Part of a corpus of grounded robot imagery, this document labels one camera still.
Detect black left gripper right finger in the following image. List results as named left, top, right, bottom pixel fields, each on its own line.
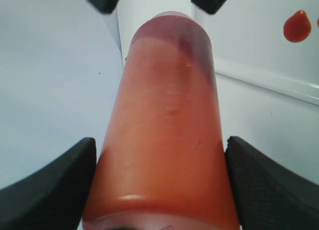
left=225, top=136, right=319, bottom=230

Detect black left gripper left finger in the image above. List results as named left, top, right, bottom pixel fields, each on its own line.
left=0, top=137, right=96, bottom=230

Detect red sauce squeeze bottle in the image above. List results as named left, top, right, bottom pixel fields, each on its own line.
left=82, top=12, right=240, bottom=230

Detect red sauce drops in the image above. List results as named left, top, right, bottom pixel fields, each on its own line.
left=283, top=9, right=319, bottom=43

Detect white rectangular plastic tray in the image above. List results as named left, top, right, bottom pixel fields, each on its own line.
left=117, top=0, right=319, bottom=105

